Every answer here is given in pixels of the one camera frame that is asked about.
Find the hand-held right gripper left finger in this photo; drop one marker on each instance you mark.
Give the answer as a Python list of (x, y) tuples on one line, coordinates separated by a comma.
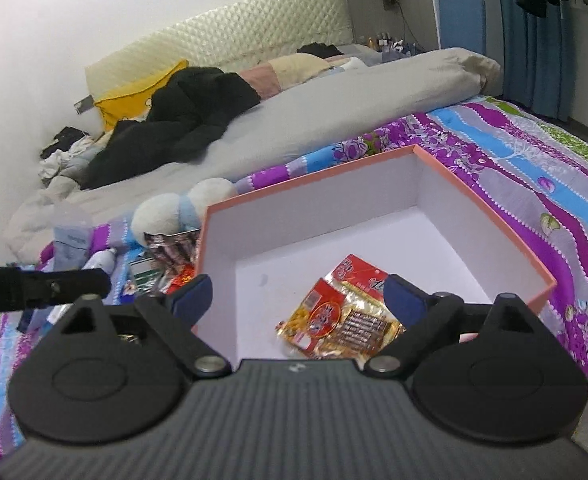
[(196, 294)]

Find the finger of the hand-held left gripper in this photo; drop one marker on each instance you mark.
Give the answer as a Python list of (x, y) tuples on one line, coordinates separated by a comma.
[(68, 284)]

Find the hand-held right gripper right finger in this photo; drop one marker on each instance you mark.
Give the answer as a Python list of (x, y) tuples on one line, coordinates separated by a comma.
[(399, 297)]

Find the dark printed snack packet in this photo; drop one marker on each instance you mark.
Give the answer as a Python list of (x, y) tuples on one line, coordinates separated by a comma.
[(169, 247)]

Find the green snack packet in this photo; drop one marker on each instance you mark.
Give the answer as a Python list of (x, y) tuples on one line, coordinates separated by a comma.
[(146, 272)]

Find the pink cardboard box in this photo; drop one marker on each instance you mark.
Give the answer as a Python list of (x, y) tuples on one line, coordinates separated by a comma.
[(324, 220)]

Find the white and blue plush toy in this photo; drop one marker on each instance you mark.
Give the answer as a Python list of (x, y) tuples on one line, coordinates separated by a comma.
[(161, 215)]

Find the pile of crumpled clothes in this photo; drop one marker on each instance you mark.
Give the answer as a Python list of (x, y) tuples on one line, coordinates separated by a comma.
[(68, 152)]

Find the black jacket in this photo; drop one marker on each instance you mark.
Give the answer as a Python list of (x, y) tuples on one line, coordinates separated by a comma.
[(188, 105)]

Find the yellow pillow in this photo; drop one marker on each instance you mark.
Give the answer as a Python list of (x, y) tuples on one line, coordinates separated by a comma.
[(123, 97)]

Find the grey duvet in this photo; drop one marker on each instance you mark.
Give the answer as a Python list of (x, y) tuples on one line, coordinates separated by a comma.
[(324, 110)]

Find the pink cloth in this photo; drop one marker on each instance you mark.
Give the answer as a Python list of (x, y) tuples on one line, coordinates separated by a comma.
[(259, 80)]

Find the beige cloth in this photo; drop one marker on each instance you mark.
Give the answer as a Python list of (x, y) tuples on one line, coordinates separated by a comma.
[(294, 67)]

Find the group of toiletry bottles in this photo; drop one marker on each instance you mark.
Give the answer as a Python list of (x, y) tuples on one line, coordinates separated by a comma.
[(386, 42)]

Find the small black cloth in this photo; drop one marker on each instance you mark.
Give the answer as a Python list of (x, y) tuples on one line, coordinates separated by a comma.
[(316, 50)]

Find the cream quilted headboard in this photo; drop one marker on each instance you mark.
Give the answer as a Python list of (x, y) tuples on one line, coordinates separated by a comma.
[(223, 30)]

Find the blue curtain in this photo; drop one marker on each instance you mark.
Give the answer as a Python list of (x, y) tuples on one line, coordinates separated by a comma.
[(539, 60)]

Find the blue foam pad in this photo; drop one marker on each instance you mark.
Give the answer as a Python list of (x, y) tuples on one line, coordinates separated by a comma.
[(461, 22)]

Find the wall socket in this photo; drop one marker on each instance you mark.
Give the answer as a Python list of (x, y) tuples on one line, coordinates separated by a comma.
[(389, 3)]

